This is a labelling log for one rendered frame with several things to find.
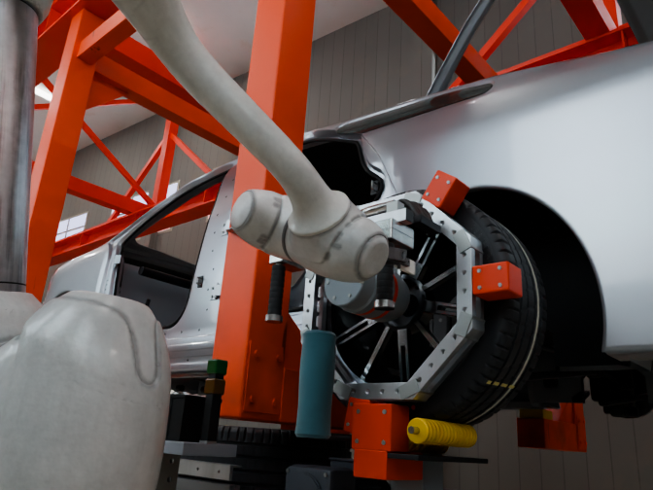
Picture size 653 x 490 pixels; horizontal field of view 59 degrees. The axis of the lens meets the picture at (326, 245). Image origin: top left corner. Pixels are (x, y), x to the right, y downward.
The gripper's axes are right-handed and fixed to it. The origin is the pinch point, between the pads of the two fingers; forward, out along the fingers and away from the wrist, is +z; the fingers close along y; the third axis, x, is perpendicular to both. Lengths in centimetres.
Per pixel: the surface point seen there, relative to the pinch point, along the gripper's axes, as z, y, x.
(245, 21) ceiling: 338, -525, 567
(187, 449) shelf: -8, -51, -40
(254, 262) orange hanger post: 12, -58, 15
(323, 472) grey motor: 29, -40, -44
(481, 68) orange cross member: 173, -60, 182
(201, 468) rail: 21, -82, -46
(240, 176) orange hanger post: 12, -70, 47
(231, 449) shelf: 6, -51, -39
